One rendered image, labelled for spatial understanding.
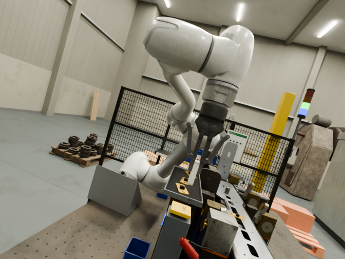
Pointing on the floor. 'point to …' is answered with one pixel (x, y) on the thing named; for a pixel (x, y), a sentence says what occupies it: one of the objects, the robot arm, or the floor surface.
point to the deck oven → (333, 196)
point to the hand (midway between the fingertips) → (193, 172)
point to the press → (310, 157)
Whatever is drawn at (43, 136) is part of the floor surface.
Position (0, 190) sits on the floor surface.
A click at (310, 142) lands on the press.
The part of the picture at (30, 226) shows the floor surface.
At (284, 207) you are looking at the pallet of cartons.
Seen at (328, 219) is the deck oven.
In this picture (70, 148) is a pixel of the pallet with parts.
